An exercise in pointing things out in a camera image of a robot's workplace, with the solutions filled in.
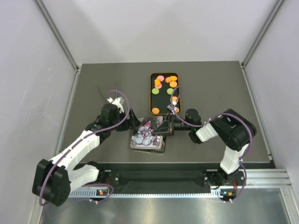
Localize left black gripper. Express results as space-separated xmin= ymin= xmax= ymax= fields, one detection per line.
xmin=110 ymin=107 xmax=142 ymax=132

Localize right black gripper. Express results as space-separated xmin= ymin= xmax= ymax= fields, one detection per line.
xmin=154 ymin=113 xmax=193 ymax=136

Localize gold tin lid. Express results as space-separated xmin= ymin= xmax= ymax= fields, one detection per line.
xmin=130 ymin=116 xmax=164 ymax=152

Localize gold cookie tin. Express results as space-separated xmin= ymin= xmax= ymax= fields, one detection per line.
xmin=132 ymin=138 xmax=165 ymax=154

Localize metal tongs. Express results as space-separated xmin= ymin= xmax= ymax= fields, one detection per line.
xmin=97 ymin=80 xmax=118 ymax=102

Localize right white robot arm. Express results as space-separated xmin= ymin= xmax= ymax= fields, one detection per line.
xmin=153 ymin=109 xmax=257 ymax=188

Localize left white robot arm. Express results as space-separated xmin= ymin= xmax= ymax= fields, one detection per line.
xmin=32 ymin=94 xmax=140 ymax=206

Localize orange cookie bottom left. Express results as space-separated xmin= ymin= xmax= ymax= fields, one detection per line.
xmin=151 ymin=107 xmax=160 ymax=114

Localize black cookie tray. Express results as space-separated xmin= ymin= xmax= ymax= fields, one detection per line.
xmin=149 ymin=73 xmax=181 ymax=115

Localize green cookie right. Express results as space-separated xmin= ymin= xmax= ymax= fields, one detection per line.
xmin=167 ymin=88 xmax=174 ymax=95

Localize green cookie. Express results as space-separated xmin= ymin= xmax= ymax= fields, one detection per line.
xmin=167 ymin=88 xmax=174 ymax=95
xmin=151 ymin=88 xmax=159 ymax=95

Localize green cookie left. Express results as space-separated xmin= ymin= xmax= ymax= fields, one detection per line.
xmin=151 ymin=88 xmax=159 ymax=95

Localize pink cookie lower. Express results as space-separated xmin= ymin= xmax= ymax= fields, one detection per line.
xmin=155 ymin=84 xmax=162 ymax=89

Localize pink cookie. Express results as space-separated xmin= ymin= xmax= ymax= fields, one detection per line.
xmin=155 ymin=84 xmax=162 ymax=89
xmin=157 ymin=75 xmax=164 ymax=82

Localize orange cookie upper right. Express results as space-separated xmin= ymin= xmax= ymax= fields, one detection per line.
xmin=169 ymin=81 xmax=178 ymax=88

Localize orange cookie upper left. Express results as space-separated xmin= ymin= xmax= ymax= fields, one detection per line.
xmin=154 ymin=79 xmax=161 ymax=86

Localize orange flower cookie top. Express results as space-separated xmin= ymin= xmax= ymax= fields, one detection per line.
xmin=165 ymin=77 xmax=171 ymax=83

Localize orange ridged cookie top right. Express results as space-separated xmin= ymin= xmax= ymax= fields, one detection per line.
xmin=171 ymin=76 xmax=178 ymax=81

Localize pink cookie top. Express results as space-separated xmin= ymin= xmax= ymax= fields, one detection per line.
xmin=157 ymin=75 xmax=164 ymax=82

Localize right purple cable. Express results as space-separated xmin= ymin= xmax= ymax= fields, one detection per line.
xmin=170 ymin=85 xmax=254 ymax=203

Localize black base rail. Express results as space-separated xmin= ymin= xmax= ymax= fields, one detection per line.
xmin=77 ymin=169 xmax=245 ymax=189

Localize slotted cable duct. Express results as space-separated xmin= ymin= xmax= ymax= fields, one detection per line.
xmin=70 ymin=188 xmax=234 ymax=199

